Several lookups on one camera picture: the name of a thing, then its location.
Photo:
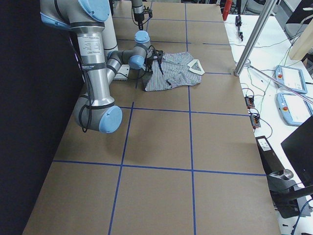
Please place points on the black monitor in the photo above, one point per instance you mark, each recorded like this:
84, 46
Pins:
298, 148

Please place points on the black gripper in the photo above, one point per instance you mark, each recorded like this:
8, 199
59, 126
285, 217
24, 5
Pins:
148, 61

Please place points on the aluminium frame post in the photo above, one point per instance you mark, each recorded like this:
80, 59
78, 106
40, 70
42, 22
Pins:
262, 19

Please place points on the red cylinder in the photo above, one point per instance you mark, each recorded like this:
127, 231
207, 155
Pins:
227, 7

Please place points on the black box with label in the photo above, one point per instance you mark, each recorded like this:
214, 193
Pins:
269, 159

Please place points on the black tripod pole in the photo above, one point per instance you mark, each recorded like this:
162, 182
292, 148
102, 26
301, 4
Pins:
238, 20

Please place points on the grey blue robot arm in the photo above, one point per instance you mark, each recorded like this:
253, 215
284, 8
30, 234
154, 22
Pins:
140, 13
99, 57

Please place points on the blue teach pendant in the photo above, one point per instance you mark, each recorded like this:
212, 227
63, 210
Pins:
292, 78
293, 109

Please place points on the upper orange black connector box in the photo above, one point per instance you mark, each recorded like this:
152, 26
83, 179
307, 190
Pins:
249, 100

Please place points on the grey camera mount clamp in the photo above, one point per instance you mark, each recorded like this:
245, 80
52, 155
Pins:
288, 197

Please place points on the upper blue teach pendant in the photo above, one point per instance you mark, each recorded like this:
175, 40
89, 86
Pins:
292, 78

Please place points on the lower blue teach pendant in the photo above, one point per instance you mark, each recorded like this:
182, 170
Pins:
293, 109

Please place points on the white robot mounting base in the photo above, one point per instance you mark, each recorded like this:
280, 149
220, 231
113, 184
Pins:
122, 73

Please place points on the navy white striped polo shirt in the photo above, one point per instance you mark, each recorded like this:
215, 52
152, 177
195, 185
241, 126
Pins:
175, 70

